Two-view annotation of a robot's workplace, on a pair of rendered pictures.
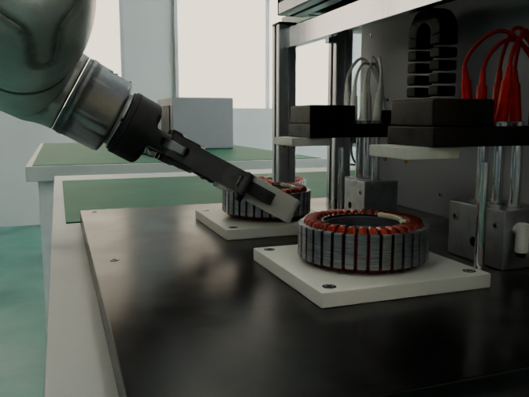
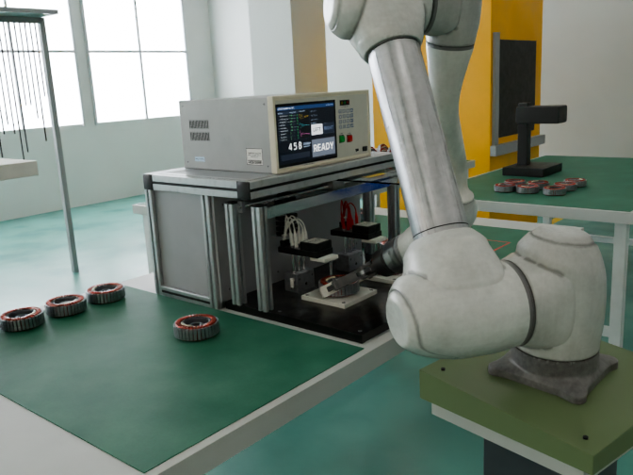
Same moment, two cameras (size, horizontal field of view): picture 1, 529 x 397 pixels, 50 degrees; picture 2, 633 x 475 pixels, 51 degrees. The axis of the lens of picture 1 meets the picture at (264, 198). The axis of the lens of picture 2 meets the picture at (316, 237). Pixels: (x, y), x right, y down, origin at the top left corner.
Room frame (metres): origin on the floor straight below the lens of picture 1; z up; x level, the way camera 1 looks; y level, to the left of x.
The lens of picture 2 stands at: (1.62, 1.49, 1.35)
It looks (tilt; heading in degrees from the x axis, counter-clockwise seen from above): 13 degrees down; 240
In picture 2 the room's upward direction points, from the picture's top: 3 degrees counter-clockwise
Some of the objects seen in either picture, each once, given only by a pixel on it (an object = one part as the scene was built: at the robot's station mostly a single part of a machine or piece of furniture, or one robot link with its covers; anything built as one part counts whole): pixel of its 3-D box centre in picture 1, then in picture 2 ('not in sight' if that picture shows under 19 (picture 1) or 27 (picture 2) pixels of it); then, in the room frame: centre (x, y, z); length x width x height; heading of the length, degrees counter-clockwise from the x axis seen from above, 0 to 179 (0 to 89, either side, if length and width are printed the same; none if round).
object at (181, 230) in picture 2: not in sight; (184, 247); (1.04, -0.31, 0.91); 0.28 x 0.03 x 0.32; 110
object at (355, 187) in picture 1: (366, 198); (300, 279); (0.76, -0.14, 0.80); 0.07 x 0.05 x 0.06; 20
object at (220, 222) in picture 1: (266, 219); (339, 294); (0.71, 0.00, 0.78); 0.15 x 0.15 x 0.01; 20
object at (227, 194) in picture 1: (266, 199); (338, 285); (0.71, 0.00, 0.80); 0.11 x 0.11 x 0.04
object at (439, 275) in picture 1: (361, 265); (388, 272); (0.48, -0.09, 0.78); 0.15 x 0.15 x 0.01; 20
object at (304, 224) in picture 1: (362, 238); not in sight; (0.48, -0.09, 0.80); 0.11 x 0.11 x 0.04
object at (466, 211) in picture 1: (494, 230); (349, 259); (0.53, -0.22, 0.80); 0.07 x 0.05 x 0.06; 20
